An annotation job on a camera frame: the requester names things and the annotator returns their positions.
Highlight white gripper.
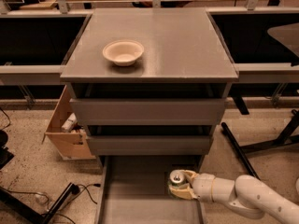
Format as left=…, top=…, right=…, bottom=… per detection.
left=169, top=170, right=215, bottom=203

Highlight green soda can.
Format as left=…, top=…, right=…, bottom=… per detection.
left=168, top=170, right=187, bottom=199

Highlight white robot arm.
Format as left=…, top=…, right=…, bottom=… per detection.
left=168, top=170, right=299, bottom=224

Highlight grey open bottom drawer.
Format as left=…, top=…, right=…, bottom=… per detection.
left=94, top=155, right=206, bottom=224

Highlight grey middle drawer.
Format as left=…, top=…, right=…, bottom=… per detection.
left=87, top=136, right=212, bottom=156

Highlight grey drawer cabinet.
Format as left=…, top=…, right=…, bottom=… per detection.
left=60, top=7, right=240, bottom=166

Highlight grey top drawer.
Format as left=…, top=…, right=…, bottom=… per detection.
left=70, top=99, right=224, bottom=125

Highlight black metal stand right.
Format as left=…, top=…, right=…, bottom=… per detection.
left=221, top=109, right=299, bottom=178

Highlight black metal stand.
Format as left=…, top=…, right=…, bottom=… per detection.
left=221, top=109, right=299, bottom=178
left=0, top=183, right=79, bottom=224

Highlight white bottle in box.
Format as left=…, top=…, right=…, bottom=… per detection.
left=62, top=113, right=77, bottom=133

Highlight white paper bowl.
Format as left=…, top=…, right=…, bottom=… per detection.
left=102, top=40, right=144, bottom=66

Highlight black metal stand left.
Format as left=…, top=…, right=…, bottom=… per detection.
left=0, top=183, right=79, bottom=224

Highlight black floor cable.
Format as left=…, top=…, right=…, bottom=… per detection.
left=0, top=183, right=102, bottom=224

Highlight grey rail right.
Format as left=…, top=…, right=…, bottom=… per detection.
left=235, top=63, right=299, bottom=84

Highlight grey rail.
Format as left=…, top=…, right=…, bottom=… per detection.
left=0, top=65, right=64, bottom=86
left=235, top=63, right=299, bottom=84

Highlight grey rail left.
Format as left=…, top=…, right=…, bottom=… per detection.
left=0, top=65, right=64, bottom=86

